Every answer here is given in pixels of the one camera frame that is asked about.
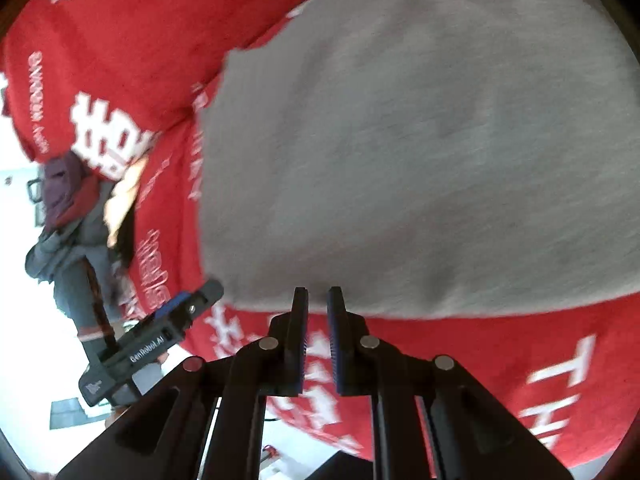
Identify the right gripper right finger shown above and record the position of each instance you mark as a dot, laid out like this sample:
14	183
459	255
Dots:
431	419

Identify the grey knit sweater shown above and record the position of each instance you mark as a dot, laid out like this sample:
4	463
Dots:
431	157

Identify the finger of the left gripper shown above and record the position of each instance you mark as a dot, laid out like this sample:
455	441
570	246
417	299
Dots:
193	304
174	307

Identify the pile of clothes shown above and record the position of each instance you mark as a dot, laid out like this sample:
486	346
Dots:
86	248

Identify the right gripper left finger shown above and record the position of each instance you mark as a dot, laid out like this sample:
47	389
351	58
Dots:
204	420

